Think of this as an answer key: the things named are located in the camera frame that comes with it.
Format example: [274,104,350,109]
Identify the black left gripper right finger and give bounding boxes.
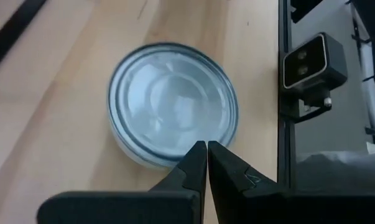
[208,140,375,224]

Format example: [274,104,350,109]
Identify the wooden shelf with black frame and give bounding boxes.
[0,0,49,78]

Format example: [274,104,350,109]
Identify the black table-level camera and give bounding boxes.
[281,32,349,124]

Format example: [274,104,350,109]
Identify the silver-lid teal-label can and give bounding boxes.
[107,42,240,170]

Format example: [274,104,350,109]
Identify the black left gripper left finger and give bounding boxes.
[37,140,208,224]

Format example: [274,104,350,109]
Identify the white metal tube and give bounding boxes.
[350,2,375,146]

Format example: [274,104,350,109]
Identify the grey fabric bundle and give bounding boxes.
[295,151,375,192]

